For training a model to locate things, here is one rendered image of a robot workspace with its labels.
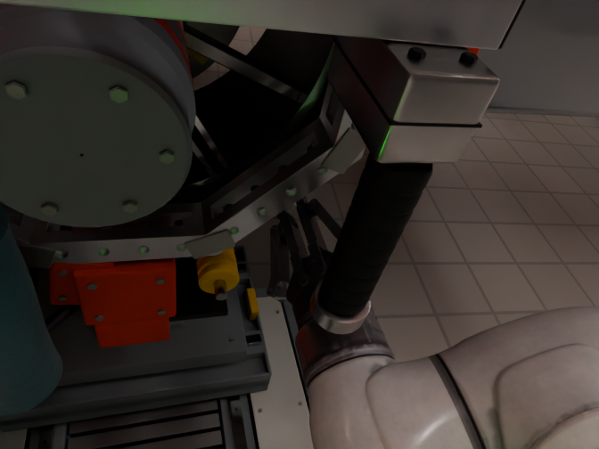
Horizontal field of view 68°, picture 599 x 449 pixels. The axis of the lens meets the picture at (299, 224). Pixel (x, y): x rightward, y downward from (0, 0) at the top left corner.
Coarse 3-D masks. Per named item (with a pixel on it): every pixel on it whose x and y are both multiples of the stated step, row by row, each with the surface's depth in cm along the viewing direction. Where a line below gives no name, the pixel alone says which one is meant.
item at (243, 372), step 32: (256, 320) 102; (256, 352) 94; (96, 384) 85; (128, 384) 87; (160, 384) 88; (192, 384) 87; (224, 384) 89; (256, 384) 93; (0, 416) 77; (32, 416) 80; (64, 416) 83; (96, 416) 86
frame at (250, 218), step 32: (320, 128) 52; (352, 128) 48; (288, 160) 54; (320, 160) 50; (352, 160) 51; (224, 192) 56; (256, 192) 53; (288, 192) 53; (32, 224) 50; (128, 224) 56; (160, 224) 57; (192, 224) 56; (224, 224) 54; (256, 224) 55; (32, 256) 50; (64, 256) 51; (96, 256) 52; (128, 256) 54; (160, 256) 55; (192, 256) 56
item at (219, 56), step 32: (192, 32) 47; (288, 32) 62; (224, 64) 50; (256, 64) 52; (288, 64) 60; (320, 64) 52; (224, 96) 69; (256, 96) 64; (288, 96) 55; (320, 96) 54; (224, 128) 64; (256, 128) 60; (288, 128) 56; (192, 160) 62; (224, 160) 60; (256, 160) 59; (192, 192) 60
